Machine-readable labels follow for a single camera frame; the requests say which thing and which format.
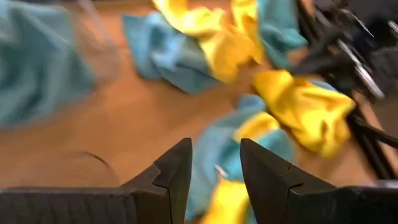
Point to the teal microfiber towel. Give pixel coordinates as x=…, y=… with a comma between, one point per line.
x=37, y=62
x=280, y=34
x=214, y=146

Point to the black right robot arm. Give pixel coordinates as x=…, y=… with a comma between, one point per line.
x=379, y=12

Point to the black aluminium table frame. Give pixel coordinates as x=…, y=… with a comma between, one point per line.
x=370, y=146

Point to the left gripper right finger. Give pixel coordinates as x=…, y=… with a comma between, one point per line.
x=267, y=186

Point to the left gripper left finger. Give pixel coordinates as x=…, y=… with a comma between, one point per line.
x=168, y=180

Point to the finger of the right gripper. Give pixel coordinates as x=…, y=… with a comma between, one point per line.
x=323, y=62
x=317, y=51

